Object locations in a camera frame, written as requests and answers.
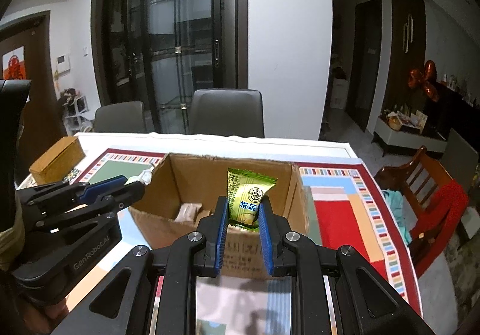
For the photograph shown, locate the white shoe rack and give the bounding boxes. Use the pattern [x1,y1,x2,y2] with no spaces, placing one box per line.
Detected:
[58,88,93,136]

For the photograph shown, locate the white intercom panel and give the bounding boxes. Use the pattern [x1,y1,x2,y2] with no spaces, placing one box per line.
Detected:
[56,53,71,75]

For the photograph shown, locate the pale green wrapped candy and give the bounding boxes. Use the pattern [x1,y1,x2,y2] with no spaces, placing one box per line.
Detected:
[137,169,152,185]

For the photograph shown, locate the black glass sliding door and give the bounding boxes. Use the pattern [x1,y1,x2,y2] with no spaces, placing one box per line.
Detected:
[91,0,239,134]

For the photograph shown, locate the red wooden chair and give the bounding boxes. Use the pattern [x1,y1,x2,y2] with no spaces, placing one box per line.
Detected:
[374,146,469,277]

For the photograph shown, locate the woven wicker box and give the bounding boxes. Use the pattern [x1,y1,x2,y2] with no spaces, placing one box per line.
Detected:
[29,136,85,185]

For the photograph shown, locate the brown cardboard box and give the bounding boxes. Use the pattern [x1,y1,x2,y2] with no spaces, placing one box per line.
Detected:
[127,153,311,281]

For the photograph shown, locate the grey chair left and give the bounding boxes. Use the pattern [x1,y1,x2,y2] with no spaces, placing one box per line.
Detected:
[93,101,147,133]

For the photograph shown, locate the person right hand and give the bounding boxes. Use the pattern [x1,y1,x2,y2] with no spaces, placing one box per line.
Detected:
[1,271,69,334]

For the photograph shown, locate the colourful patterned tablecloth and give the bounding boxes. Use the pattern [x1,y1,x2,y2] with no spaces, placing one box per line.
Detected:
[67,144,422,334]

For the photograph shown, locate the white snack packet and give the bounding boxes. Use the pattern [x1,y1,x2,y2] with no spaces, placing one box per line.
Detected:
[174,203,212,225]

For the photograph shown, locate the grey chair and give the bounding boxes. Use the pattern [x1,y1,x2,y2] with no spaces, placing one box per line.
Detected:
[93,101,147,133]
[189,88,264,138]

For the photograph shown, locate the white low cabinet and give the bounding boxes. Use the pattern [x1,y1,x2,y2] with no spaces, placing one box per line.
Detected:
[373,116,447,154]

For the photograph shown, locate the teal cloth on chair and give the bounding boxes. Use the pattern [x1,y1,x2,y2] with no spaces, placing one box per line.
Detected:
[382,189,412,245]

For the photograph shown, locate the red fu door poster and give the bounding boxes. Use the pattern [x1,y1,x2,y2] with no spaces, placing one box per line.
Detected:
[1,46,27,80]

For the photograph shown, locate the grey chair right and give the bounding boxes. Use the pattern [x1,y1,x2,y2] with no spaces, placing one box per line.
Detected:
[189,88,264,138]

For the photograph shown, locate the green snack packet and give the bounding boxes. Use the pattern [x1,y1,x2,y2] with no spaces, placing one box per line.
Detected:
[227,168,278,230]

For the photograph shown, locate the red foil balloons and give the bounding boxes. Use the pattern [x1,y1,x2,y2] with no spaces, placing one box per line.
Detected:
[408,60,439,102]

